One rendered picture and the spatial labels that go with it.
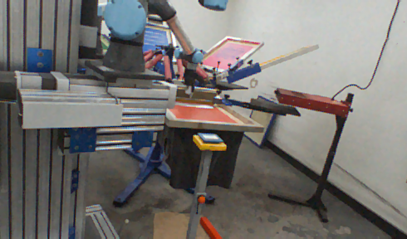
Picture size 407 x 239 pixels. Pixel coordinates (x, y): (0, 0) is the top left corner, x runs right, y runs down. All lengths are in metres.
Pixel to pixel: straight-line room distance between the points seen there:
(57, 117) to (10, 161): 0.44
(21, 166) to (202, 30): 5.56
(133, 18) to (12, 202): 0.84
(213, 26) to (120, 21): 5.70
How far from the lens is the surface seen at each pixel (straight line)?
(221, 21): 6.58
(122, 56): 1.00
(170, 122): 1.46
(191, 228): 1.57
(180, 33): 1.76
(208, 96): 2.12
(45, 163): 1.25
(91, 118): 0.87
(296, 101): 2.58
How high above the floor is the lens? 1.39
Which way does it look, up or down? 15 degrees down
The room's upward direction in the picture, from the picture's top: 10 degrees clockwise
